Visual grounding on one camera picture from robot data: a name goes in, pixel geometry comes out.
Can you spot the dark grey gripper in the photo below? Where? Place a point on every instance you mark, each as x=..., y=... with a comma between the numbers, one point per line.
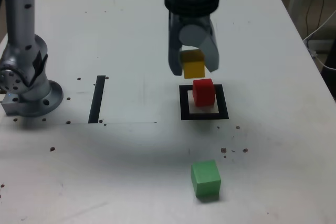
x=194, y=19

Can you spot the yellow cube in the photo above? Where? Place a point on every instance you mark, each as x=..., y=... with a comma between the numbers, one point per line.
x=194, y=69

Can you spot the red cube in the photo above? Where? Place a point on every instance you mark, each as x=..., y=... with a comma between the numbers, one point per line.
x=204, y=95

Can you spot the green cube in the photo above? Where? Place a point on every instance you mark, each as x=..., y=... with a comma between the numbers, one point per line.
x=206, y=179

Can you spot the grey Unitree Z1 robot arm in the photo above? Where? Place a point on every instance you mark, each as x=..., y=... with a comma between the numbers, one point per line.
x=21, y=24

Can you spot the black tape square outline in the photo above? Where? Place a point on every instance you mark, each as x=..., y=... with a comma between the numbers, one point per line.
x=204, y=116

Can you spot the black tape strip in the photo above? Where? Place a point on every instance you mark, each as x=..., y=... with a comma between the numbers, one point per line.
x=96, y=100

